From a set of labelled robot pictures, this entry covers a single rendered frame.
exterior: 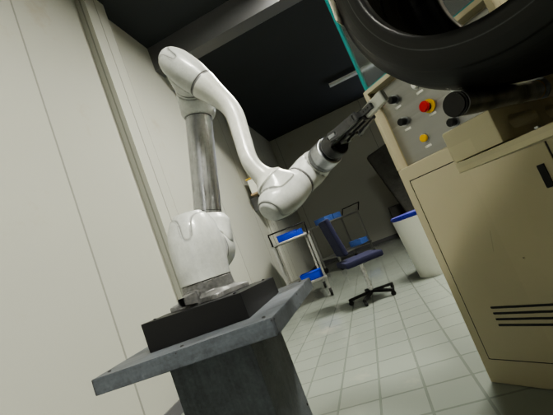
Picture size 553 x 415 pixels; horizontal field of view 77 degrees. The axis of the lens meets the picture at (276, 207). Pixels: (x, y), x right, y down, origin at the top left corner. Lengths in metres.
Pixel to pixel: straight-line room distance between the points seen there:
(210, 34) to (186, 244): 3.78
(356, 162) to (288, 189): 8.42
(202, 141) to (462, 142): 0.90
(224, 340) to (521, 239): 1.00
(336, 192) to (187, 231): 8.40
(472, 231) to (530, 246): 0.18
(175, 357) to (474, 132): 0.77
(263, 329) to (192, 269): 0.33
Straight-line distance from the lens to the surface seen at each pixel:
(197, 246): 1.03
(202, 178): 1.29
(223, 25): 4.59
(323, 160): 1.03
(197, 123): 1.35
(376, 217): 9.29
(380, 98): 0.91
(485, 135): 0.68
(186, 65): 1.26
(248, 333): 0.81
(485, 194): 1.39
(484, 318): 1.58
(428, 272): 3.73
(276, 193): 0.97
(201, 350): 0.86
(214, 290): 1.02
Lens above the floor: 0.78
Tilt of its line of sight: 7 degrees up
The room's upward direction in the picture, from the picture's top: 22 degrees counter-clockwise
